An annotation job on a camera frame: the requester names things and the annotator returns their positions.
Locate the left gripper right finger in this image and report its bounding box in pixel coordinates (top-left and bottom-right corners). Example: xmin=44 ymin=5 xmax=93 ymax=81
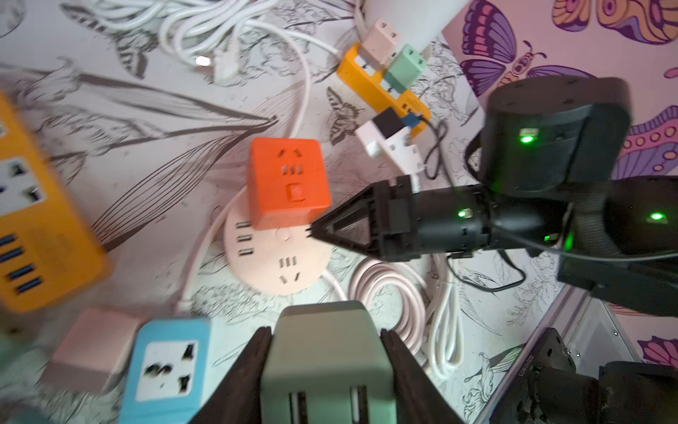
xmin=380 ymin=330 xmax=464 ymax=424

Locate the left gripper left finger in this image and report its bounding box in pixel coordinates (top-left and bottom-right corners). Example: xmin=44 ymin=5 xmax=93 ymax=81
xmin=189 ymin=327 xmax=273 ymax=424

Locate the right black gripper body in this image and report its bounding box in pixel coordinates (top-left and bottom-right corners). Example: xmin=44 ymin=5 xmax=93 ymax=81
xmin=381 ymin=176 xmax=498 ymax=261

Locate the white cable bundle back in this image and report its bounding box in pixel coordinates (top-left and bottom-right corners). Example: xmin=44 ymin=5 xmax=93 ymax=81
xmin=57 ymin=0 xmax=340 ymax=314

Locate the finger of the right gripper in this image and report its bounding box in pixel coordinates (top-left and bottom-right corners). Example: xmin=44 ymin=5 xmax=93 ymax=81
xmin=310 ymin=182 xmax=384 ymax=259

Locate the blue power strip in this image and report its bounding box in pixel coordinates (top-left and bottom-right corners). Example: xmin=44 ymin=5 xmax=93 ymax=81
xmin=118 ymin=318 xmax=211 ymax=423

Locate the orange cube socket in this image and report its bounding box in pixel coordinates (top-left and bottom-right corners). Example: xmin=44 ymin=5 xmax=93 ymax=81
xmin=247 ymin=138 xmax=332 ymax=230

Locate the green charger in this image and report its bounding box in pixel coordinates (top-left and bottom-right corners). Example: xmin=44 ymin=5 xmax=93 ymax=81
xmin=384 ymin=44 xmax=427 ymax=94
xmin=261 ymin=300 xmax=397 ymax=423

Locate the pink charger on right strip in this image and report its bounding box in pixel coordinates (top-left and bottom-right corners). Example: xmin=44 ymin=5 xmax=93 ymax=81
xmin=359 ymin=19 xmax=400 ymax=69

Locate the white pink cable front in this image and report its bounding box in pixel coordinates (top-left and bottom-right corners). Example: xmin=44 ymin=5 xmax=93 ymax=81
xmin=322 ymin=253 xmax=467 ymax=381

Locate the round beige power strip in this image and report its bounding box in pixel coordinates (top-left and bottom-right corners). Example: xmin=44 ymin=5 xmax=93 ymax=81
xmin=224 ymin=199 xmax=333 ymax=296

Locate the pink usb charger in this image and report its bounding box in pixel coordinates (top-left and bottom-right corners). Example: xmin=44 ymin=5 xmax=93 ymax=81
xmin=39 ymin=307 xmax=143 ymax=395

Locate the potted green plant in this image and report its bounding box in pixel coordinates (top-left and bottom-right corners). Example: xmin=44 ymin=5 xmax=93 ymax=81
xmin=353 ymin=0 xmax=468 ymax=51

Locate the yellow power strip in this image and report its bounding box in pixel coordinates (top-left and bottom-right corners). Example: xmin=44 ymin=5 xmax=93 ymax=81
xmin=337 ymin=42 xmax=432 ymax=120
xmin=1 ymin=97 xmax=111 ymax=314

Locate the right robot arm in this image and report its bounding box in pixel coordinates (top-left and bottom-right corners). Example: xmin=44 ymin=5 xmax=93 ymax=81
xmin=310 ymin=76 xmax=677 ymax=316

